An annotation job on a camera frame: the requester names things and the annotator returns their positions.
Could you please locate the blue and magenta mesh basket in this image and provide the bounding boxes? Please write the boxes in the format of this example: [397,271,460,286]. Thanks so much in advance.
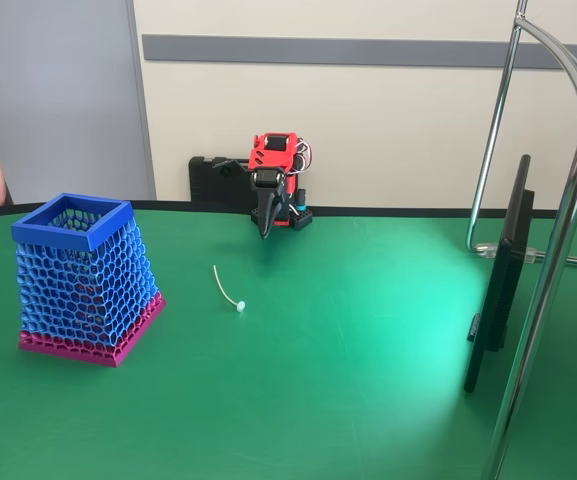
[11,192,167,370]

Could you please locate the black studded base block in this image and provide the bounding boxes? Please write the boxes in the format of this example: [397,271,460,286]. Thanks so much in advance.
[290,208,315,232]

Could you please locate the black plastic tool case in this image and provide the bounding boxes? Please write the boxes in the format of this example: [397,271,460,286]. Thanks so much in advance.
[188,155,255,204]

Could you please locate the clear plastic clip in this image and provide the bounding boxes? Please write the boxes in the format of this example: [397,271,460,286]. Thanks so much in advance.
[475,242,539,264]

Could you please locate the grey door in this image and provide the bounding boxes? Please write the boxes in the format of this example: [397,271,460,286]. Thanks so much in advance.
[0,0,157,206]

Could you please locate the black flat monitor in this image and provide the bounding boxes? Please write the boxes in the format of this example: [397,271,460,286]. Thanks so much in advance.
[462,154,537,395]

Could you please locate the chrome tube stand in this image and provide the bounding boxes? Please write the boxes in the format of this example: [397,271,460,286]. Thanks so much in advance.
[466,0,577,480]

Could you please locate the grey wall rail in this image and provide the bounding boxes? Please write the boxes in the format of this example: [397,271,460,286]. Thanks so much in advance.
[141,33,577,71]

